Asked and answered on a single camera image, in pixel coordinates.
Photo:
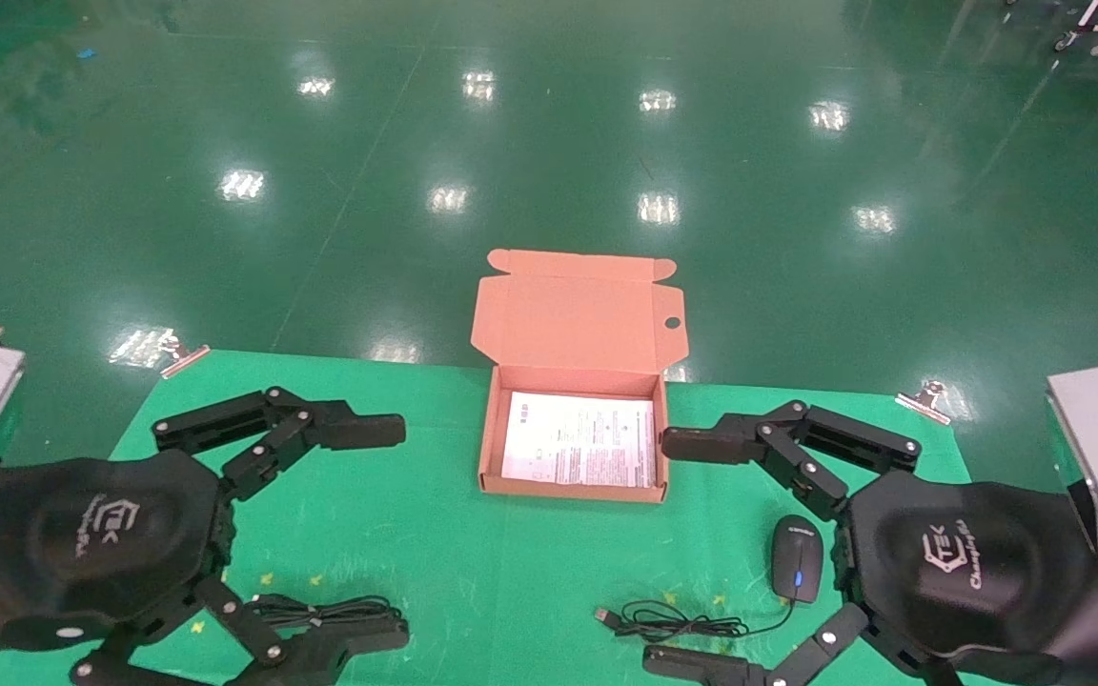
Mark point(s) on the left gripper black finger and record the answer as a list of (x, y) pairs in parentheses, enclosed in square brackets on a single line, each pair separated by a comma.
[(339, 653), (320, 427)]

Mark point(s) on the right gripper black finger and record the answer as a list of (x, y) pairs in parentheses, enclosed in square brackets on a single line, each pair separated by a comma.
[(701, 667), (749, 440)]

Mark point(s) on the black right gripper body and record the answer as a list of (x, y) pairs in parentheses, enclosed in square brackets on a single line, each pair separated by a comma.
[(968, 572)]

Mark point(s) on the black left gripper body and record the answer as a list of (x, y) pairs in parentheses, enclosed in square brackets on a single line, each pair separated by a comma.
[(82, 543)]

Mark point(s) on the open brown cardboard box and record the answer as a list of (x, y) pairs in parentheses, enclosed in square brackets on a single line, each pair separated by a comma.
[(578, 314)]

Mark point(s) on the green table mat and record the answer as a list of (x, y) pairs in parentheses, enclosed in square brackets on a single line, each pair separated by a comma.
[(463, 572)]

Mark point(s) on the metal binder clip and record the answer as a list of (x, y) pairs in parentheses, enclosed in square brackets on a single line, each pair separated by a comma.
[(185, 357), (925, 402)]

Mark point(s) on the white printed manual sheet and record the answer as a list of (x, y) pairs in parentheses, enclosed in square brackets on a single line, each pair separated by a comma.
[(578, 438)]

